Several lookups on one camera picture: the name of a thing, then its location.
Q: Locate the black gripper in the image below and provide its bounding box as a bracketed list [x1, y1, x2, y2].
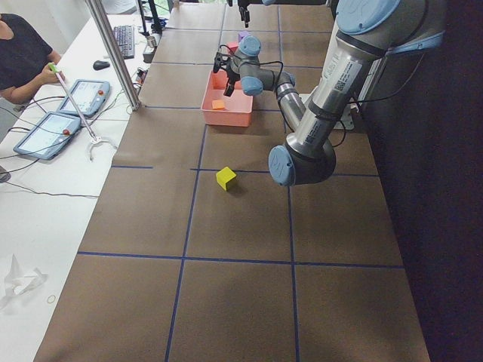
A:
[223, 68, 241, 97]
[237, 0, 251, 28]

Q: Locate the purple foam block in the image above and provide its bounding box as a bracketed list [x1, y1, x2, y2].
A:
[238, 31, 251, 42]

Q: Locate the orange foam block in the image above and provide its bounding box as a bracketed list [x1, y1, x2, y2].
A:
[211, 100, 226, 110]

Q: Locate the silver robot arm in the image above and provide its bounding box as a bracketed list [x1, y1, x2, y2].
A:
[213, 0, 447, 186]

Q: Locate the pink plastic bin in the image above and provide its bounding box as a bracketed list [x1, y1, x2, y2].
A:
[201, 70, 253, 127]

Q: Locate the red foam block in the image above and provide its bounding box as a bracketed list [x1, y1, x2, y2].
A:
[226, 41, 238, 53]

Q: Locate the yellow foam block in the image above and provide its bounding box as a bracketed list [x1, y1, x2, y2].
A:
[216, 167, 237, 192]

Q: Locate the small metal cup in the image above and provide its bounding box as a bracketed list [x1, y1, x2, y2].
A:
[146, 35, 157, 48]

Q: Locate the black computer keyboard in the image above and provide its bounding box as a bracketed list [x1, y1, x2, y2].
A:
[112, 25, 135, 59]

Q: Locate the black computer mouse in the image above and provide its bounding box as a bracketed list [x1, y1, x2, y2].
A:
[92, 60, 110, 71]

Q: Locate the far teach pendant tablet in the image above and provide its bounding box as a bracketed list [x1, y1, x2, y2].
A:
[69, 79, 111, 118]

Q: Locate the teach pendant tablet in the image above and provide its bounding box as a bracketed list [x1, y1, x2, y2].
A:
[69, 79, 111, 118]
[13, 112, 81, 160]

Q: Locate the reacher grabber stick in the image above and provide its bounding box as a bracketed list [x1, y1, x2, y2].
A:
[48, 62, 118, 161]

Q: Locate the near teach pendant tablet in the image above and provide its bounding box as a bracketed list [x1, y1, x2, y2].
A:
[13, 112, 81, 160]

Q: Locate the person in black shirt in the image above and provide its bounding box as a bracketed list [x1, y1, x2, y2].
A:
[1, 14, 61, 105]

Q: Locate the crumpled white paper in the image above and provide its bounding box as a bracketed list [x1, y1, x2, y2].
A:
[1, 254, 48, 310]

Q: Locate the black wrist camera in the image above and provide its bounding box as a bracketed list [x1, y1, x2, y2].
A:
[213, 51, 231, 73]

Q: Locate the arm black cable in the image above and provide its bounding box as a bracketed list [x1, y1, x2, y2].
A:
[219, 44, 285, 95]

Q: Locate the aluminium frame post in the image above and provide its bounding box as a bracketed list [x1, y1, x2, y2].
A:
[85, 0, 141, 111]

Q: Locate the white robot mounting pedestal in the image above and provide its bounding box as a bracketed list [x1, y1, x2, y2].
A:
[334, 103, 357, 130]

